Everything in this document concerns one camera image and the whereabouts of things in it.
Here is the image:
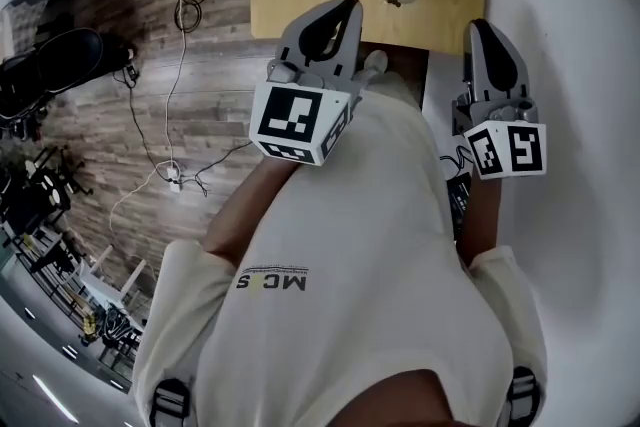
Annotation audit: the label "long black cable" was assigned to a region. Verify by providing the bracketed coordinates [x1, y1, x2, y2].
[112, 64, 254, 199]

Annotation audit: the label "white desks with clutter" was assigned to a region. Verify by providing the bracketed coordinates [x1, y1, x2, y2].
[9, 214, 154, 384]

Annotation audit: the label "cream printed t-shirt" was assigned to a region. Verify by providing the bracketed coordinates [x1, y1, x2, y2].
[132, 70, 549, 427]

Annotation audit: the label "black electronic device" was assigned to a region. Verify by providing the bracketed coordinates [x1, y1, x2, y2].
[446, 172, 472, 239]

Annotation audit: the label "person's neck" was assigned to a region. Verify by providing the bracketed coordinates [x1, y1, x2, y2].
[319, 367, 482, 427]

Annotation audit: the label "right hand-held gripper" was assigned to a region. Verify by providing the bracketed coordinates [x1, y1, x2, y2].
[452, 18, 548, 180]

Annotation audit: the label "black tripod stands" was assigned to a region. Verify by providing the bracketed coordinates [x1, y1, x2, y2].
[0, 134, 94, 221]

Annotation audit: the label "thin black cable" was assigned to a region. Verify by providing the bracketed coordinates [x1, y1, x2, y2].
[438, 145, 475, 177]

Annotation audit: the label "black office chair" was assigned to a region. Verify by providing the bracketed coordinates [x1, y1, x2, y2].
[0, 26, 137, 121]

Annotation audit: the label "person's left forearm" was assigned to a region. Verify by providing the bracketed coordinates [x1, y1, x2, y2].
[202, 153, 304, 267]

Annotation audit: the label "person's grey shoe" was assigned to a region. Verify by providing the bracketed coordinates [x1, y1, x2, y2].
[358, 49, 390, 77]

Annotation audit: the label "long white cable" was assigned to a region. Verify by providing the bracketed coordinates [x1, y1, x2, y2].
[108, 0, 189, 256]

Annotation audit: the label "person's right forearm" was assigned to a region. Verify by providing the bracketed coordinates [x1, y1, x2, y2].
[457, 174, 505, 267]

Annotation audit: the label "black strap buckle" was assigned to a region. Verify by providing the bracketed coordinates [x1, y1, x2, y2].
[504, 366, 545, 427]
[148, 377, 194, 427]

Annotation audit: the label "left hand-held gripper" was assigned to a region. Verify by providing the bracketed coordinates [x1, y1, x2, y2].
[248, 0, 364, 166]

